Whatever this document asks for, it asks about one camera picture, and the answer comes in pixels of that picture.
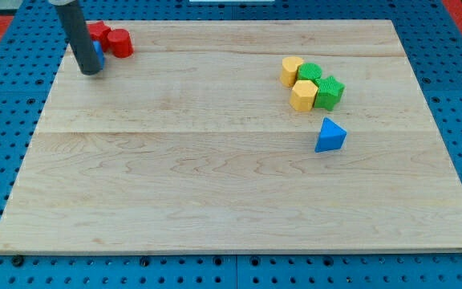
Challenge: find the green star block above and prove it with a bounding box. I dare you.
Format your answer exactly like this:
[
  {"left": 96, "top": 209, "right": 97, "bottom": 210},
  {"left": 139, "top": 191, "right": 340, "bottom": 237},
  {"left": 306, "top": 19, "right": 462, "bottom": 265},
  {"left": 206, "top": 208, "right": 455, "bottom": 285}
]
[{"left": 314, "top": 75, "right": 346, "bottom": 112}]

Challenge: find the grey cylindrical robot tool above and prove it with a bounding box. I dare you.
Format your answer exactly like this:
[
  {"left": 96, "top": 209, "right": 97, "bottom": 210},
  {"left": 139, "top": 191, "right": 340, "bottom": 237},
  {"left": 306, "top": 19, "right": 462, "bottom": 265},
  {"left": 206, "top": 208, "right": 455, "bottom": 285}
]
[{"left": 49, "top": 0, "right": 103, "bottom": 75}]

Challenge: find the green cylinder block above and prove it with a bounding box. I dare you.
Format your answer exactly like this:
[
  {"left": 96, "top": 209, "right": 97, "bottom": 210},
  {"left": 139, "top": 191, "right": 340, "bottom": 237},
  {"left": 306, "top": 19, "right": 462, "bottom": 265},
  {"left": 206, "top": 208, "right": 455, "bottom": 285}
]
[{"left": 297, "top": 63, "right": 322, "bottom": 83}]

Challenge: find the yellow hexagon block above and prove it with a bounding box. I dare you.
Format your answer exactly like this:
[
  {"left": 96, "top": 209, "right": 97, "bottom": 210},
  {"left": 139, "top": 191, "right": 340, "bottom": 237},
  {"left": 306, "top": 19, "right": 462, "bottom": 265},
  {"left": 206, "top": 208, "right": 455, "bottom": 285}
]
[{"left": 290, "top": 80, "right": 318, "bottom": 112}]

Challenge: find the red cylinder block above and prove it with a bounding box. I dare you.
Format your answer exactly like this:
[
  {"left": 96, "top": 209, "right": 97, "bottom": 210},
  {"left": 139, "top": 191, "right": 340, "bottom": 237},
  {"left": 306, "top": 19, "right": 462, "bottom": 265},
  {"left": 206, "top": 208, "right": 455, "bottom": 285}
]
[{"left": 107, "top": 29, "right": 134, "bottom": 58}]

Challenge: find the yellow half-round block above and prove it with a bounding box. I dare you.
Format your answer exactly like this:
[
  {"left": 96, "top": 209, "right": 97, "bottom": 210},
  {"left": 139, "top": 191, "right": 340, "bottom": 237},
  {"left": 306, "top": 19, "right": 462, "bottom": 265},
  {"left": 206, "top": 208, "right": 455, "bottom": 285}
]
[{"left": 279, "top": 56, "right": 304, "bottom": 88}]

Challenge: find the blue cube block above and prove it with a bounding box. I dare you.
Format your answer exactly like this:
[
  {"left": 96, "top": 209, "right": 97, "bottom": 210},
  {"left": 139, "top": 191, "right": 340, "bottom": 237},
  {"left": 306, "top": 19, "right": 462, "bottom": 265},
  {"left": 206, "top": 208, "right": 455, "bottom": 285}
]
[{"left": 92, "top": 40, "right": 105, "bottom": 70}]

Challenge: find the red star block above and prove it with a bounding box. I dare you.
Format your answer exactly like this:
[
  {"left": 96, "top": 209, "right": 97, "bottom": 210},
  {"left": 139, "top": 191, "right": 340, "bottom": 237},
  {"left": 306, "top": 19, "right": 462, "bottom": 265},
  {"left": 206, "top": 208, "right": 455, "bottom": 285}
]
[{"left": 87, "top": 21, "right": 111, "bottom": 52}]

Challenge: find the blue triangle block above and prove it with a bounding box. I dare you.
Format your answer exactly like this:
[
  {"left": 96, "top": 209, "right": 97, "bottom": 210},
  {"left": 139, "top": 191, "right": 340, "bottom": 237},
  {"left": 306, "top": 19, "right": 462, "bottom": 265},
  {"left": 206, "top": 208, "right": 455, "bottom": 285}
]
[{"left": 314, "top": 117, "right": 347, "bottom": 153}]

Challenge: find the light wooden board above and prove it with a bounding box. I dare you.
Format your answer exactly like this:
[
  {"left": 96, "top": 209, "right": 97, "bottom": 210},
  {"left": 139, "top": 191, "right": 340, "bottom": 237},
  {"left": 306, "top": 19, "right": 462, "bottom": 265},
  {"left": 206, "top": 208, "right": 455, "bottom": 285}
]
[{"left": 0, "top": 20, "right": 462, "bottom": 256}]

